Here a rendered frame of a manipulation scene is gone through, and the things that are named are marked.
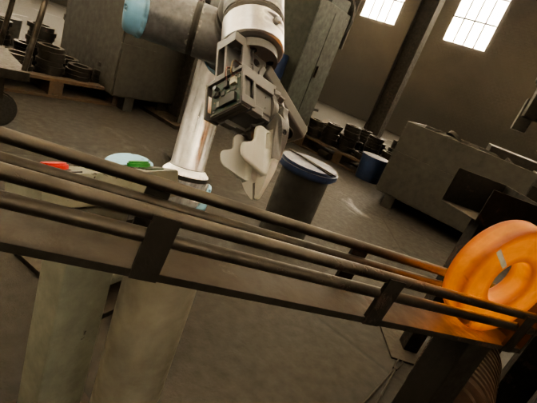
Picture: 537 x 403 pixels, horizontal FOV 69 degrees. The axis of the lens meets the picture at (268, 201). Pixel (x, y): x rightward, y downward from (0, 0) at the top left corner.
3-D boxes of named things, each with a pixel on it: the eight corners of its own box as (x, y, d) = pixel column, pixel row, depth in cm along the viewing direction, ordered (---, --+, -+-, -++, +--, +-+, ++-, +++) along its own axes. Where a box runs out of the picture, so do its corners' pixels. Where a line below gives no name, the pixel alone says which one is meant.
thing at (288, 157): (317, 243, 221) (348, 174, 207) (288, 255, 195) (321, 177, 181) (274, 216, 236) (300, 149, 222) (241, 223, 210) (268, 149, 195)
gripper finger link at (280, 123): (252, 163, 51) (254, 105, 54) (261, 167, 52) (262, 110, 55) (280, 153, 48) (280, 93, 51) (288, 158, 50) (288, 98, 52)
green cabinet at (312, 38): (240, 124, 453) (286, -15, 402) (273, 127, 510) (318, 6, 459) (271, 140, 430) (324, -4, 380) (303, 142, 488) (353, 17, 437)
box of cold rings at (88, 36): (162, 92, 460) (182, 15, 431) (215, 121, 415) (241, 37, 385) (54, 73, 362) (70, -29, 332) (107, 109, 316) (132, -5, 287)
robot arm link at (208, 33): (197, 31, 75) (210, -21, 64) (254, 52, 78) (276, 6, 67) (186, 71, 72) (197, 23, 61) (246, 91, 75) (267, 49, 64)
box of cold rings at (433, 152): (489, 238, 377) (536, 163, 350) (486, 260, 307) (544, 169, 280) (391, 189, 419) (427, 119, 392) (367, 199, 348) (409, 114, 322)
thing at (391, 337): (418, 330, 174) (507, 185, 150) (440, 376, 149) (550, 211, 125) (375, 316, 172) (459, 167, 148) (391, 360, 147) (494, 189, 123)
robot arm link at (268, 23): (251, 57, 63) (300, 29, 57) (250, 83, 62) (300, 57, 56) (208, 25, 57) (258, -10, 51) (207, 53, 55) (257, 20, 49)
